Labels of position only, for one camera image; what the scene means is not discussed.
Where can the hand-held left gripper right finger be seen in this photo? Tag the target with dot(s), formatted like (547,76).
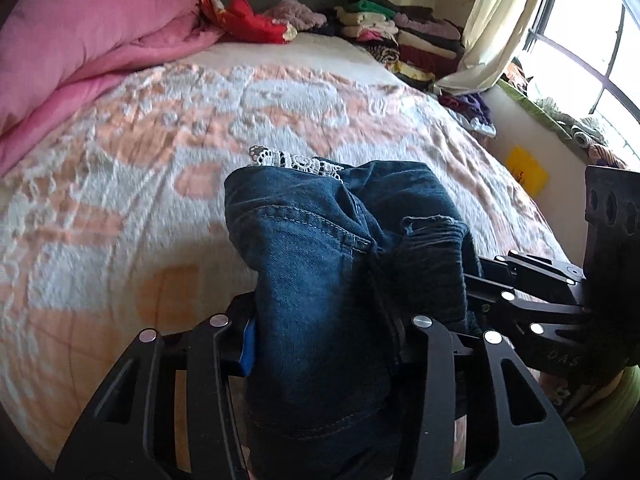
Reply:
(425,350)

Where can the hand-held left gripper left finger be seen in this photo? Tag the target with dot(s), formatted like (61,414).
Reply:
(248,347)

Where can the pink quilt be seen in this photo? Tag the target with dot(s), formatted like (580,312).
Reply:
(75,50)

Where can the red patterned cloth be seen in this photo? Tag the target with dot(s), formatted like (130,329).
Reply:
(245,15)

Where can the stack of folded clothes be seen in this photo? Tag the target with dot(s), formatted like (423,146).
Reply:
(420,40)

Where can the cream curtain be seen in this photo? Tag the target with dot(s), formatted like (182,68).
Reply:
(500,20)

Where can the blue denim pants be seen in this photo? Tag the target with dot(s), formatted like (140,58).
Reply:
(310,285)

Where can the peach and white bedspread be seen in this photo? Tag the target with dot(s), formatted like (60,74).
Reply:
(125,185)

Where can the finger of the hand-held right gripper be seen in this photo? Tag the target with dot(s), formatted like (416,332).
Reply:
(530,277)
(510,315)

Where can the clothes pile on windowsill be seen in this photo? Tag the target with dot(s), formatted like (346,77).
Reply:
(585,130)

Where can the purple clothes pile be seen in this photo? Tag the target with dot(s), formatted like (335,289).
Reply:
(470,105)

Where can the lime green cloth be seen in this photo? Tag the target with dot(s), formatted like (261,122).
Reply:
(615,410)

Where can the dark framed window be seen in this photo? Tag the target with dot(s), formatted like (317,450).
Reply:
(570,60)

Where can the mauve knitted garment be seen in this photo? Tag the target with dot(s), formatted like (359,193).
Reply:
(295,12)

